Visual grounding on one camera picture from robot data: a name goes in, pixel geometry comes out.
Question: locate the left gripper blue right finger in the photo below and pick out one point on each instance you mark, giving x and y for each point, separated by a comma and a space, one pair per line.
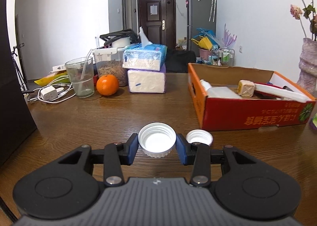
198, 155

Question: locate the purple tissue pack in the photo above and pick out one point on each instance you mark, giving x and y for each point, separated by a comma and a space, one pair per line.
143, 81

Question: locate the white plastic bottle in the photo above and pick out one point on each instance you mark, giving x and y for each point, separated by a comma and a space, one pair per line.
219, 92

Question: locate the white charger with cables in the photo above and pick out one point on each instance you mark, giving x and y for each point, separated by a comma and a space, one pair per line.
56, 91

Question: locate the clear food container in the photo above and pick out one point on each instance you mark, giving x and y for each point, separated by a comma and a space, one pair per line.
109, 61

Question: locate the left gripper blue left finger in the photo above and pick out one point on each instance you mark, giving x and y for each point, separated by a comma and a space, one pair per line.
118, 154

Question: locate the small white bottle cap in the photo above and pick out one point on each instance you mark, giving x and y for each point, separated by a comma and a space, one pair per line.
199, 136

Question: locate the blue tissue pack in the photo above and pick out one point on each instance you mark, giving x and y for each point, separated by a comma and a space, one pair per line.
145, 55

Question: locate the wooden cube block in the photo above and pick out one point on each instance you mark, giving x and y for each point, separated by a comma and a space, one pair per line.
246, 88

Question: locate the orange cardboard box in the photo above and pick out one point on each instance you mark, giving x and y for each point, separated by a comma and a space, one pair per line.
222, 114

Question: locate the pink textured vase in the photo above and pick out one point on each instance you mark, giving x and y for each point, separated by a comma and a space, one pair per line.
307, 66

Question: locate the large white bottle cap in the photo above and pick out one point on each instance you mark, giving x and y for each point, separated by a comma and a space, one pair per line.
157, 139

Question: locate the red and white lint brush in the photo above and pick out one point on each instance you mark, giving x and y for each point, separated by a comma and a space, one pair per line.
272, 91

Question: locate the yellow watering can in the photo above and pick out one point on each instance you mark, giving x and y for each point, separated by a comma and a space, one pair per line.
203, 43

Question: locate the grey refrigerator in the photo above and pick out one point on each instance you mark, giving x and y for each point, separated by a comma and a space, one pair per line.
198, 17

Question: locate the camera tripod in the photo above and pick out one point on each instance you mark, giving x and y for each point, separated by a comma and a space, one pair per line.
21, 79

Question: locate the clear glass with straw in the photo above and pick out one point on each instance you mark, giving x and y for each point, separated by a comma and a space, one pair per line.
81, 74

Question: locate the dark brown entrance door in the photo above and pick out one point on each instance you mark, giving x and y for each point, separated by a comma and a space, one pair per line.
157, 18

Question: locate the orange fruit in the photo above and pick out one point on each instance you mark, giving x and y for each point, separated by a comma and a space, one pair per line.
107, 85

